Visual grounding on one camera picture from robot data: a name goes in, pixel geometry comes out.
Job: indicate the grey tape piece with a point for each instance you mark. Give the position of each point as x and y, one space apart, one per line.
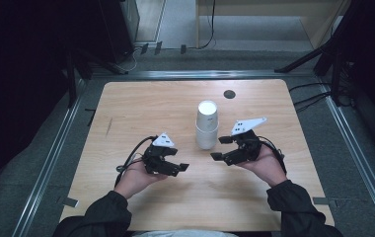
321 200
70 201

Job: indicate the person's right hand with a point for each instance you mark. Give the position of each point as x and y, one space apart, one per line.
267 166

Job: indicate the metal floor rail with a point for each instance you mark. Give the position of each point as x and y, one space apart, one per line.
356 149
202 74
45 168

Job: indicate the black tape strip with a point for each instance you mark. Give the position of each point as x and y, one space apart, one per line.
91 116

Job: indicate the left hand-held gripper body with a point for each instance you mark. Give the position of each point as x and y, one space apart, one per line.
154 159

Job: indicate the light wooden furniture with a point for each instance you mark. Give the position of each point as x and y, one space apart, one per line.
320 19

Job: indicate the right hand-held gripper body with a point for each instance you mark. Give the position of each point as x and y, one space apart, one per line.
248 146

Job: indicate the person's left hand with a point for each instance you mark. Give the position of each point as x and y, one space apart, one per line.
136 179

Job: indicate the stack of white paper cups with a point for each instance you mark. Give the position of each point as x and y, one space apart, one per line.
207 133

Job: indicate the dark cabinet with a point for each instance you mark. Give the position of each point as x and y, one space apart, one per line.
118 29

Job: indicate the black table grommet hole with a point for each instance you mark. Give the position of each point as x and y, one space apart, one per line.
229 94

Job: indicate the person's torso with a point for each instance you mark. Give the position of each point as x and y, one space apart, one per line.
182 234

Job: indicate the black tripod stand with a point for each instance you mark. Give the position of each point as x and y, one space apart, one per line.
323 49

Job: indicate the black metal stand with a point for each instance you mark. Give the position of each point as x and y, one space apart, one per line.
73 75

